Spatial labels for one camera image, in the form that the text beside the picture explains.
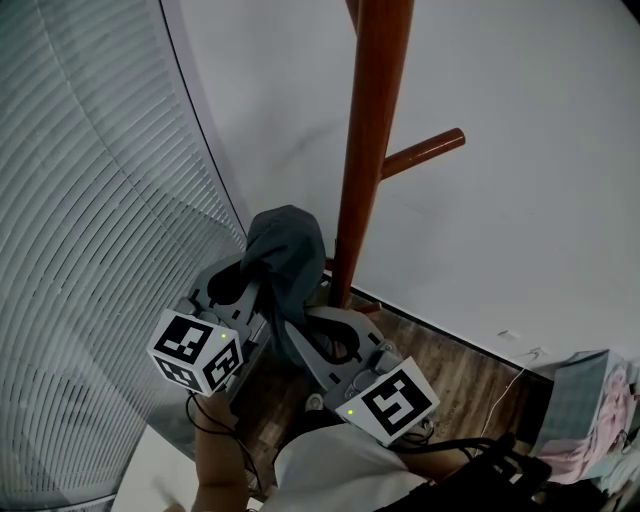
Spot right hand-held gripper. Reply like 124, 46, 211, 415
284, 305, 442, 448

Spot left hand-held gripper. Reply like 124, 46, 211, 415
146, 253, 262, 398

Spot grey-blue garment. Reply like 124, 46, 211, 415
239, 204, 329, 362

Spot brown wooden coat rack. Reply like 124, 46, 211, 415
324, 0, 467, 315

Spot person's left forearm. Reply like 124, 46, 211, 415
191, 389, 252, 512

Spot person's right forearm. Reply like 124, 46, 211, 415
399, 439, 474, 484

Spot person's white shirt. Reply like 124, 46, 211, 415
272, 423, 432, 512

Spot grey window blinds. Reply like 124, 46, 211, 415
0, 0, 252, 509

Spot black bag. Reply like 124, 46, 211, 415
433, 432, 607, 512

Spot pink fabric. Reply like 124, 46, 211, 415
537, 363, 637, 484

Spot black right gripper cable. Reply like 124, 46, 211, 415
393, 436, 502, 457

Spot thin white cable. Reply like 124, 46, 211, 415
481, 351, 537, 437

